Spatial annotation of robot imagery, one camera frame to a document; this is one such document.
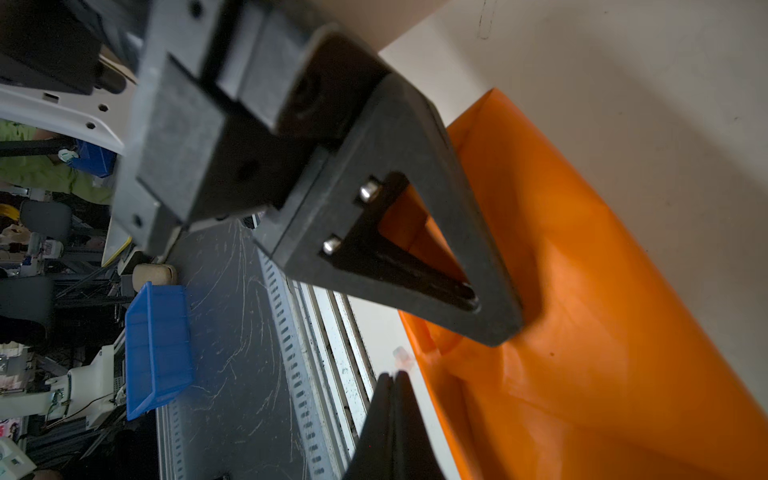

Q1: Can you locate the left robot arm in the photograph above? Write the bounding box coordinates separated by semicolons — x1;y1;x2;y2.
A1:
1;1;524;346

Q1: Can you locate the orange wrapping paper sheet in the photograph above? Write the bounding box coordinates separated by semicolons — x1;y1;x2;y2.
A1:
402;89;767;479

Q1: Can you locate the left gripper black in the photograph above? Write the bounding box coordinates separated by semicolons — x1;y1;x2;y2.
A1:
113;1;389;255

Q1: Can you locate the blue plastic bin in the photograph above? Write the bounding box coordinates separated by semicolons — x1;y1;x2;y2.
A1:
125;282;195;421

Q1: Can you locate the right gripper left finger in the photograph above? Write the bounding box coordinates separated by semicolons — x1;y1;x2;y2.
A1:
343;373;394;480

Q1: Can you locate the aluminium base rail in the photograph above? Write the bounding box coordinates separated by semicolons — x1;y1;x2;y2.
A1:
156;223;375;479

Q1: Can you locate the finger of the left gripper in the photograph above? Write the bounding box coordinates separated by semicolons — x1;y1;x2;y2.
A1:
253;74;524;347

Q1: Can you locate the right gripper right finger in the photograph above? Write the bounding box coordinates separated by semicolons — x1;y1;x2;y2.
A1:
391;371;445;480

